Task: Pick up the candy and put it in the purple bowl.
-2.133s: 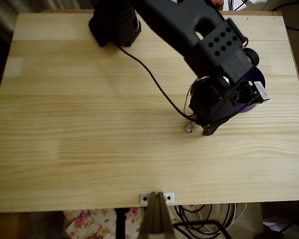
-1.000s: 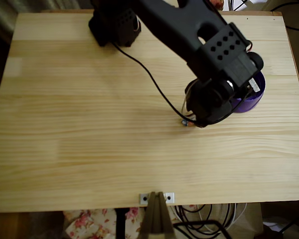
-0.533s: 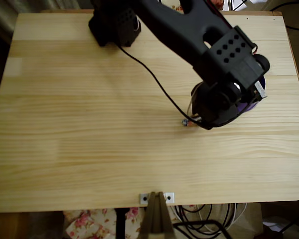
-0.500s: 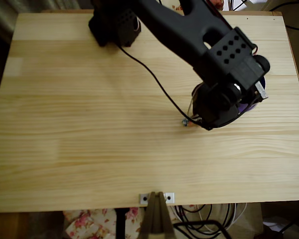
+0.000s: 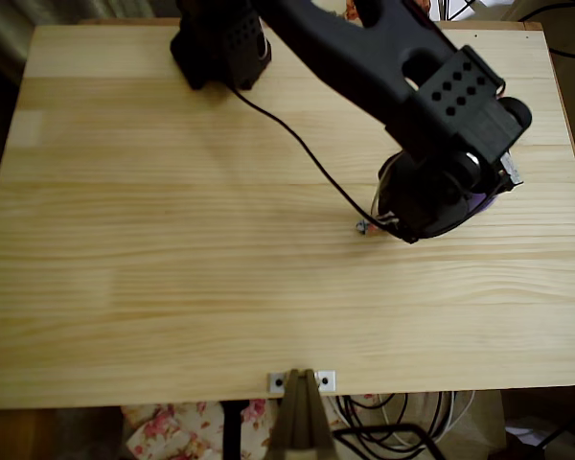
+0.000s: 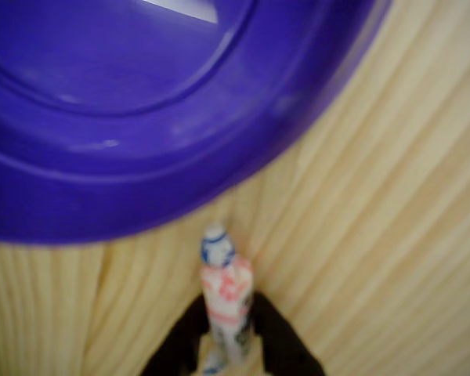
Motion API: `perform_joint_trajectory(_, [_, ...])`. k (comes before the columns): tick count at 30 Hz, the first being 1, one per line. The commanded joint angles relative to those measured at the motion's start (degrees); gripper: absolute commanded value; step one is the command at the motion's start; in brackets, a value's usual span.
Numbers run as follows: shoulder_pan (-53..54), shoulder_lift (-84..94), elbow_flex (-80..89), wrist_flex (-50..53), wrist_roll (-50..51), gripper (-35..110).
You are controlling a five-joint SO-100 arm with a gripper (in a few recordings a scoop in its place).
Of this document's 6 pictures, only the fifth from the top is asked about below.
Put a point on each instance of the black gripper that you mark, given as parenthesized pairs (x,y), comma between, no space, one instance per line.
(414,221)

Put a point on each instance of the candy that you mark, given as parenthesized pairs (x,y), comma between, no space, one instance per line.
(366,228)

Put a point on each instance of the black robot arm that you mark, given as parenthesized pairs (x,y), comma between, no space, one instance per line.
(364,52)

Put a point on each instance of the purple object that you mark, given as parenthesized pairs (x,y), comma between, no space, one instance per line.
(484,202)

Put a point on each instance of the white papers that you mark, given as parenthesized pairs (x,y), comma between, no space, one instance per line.
(460,9)

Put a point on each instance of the black stand pole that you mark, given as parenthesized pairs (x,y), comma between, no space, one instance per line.
(231,431)

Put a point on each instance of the floral pink cloth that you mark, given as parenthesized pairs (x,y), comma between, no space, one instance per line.
(172,429)

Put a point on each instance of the gripper camera board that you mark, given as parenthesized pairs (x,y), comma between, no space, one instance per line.
(512,171)

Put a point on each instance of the small metal mounting bracket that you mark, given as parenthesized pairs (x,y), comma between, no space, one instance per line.
(327,381)
(277,382)

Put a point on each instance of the wooden camera mount post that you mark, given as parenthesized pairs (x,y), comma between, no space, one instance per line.
(301,417)

